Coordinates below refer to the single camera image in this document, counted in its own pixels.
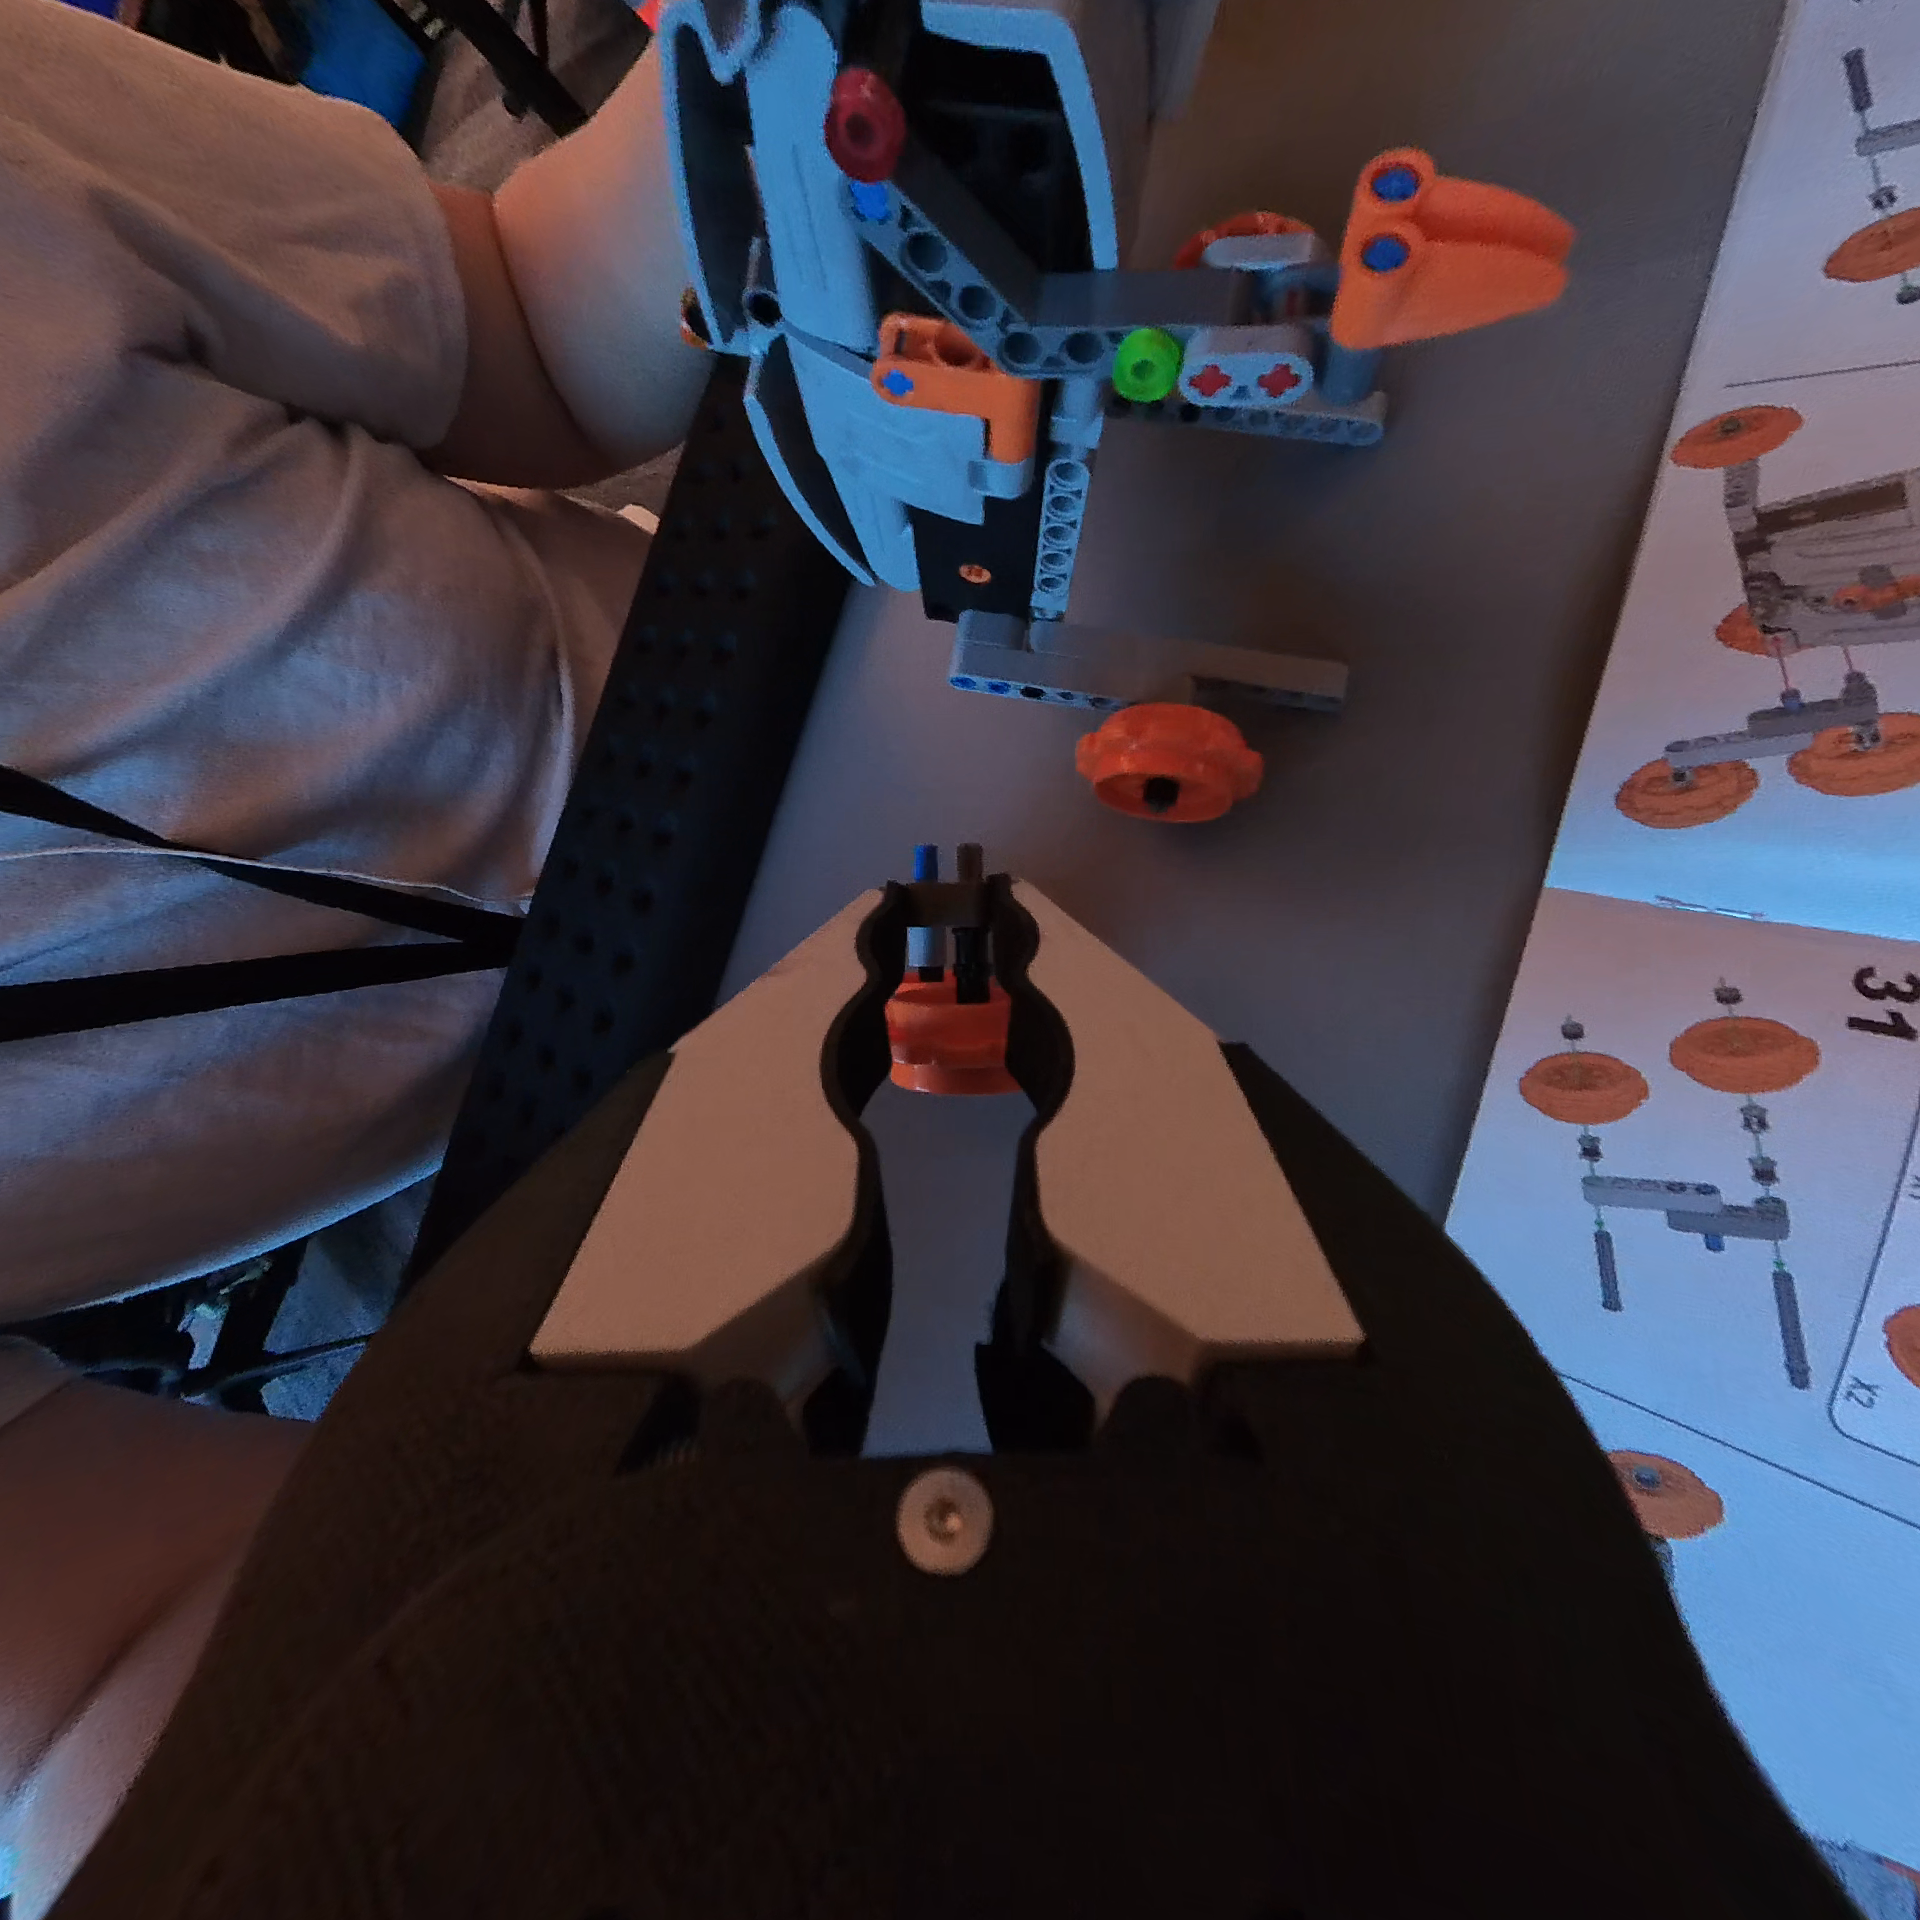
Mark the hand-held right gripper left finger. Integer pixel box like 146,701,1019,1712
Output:
526,880,906,1457

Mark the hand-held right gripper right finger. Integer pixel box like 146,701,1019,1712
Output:
983,877,1370,1454

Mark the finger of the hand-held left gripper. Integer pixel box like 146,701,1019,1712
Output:
657,0,759,360

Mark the orange wheels grey beam assembly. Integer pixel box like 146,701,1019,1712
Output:
883,840,1029,1098

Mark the grey orange toy robot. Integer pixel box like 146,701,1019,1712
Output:
682,0,1579,828

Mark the person's left forearm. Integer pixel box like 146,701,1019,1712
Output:
433,46,713,489

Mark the white open instruction booklet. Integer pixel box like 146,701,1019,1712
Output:
1445,0,1920,1884

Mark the black lanyard strap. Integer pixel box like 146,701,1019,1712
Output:
0,766,529,1048

